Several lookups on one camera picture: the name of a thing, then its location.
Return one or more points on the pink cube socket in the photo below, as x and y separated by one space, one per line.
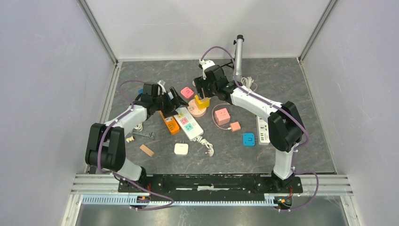
222 116

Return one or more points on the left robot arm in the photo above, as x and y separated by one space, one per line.
106 148

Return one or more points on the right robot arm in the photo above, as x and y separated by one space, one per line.
285 125

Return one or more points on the light blue cube socket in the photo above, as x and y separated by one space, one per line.
248 139

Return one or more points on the round pink socket base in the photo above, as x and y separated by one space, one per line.
195 111

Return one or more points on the tan wooden block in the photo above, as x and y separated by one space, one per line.
147 150

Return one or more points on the orange power strip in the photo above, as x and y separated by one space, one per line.
171 124

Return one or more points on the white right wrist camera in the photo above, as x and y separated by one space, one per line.
204 65

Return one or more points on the small salmon charger plug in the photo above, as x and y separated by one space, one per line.
235 126

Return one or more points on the silver microphone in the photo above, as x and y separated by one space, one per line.
238 56

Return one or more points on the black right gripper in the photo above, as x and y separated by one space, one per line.
200 83

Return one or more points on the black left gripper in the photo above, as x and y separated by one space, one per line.
172 105

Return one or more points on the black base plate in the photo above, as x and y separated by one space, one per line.
211 187

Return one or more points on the yellow cube adapter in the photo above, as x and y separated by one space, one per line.
201 103

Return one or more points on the white plug adapter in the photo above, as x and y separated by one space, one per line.
181 149

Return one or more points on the white small power strip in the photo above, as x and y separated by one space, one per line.
263 131

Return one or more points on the white long power strip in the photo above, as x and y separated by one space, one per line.
188 123

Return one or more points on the white strip cord plug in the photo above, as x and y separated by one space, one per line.
201 140

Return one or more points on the pink cube adapter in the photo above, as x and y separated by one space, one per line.
187 93

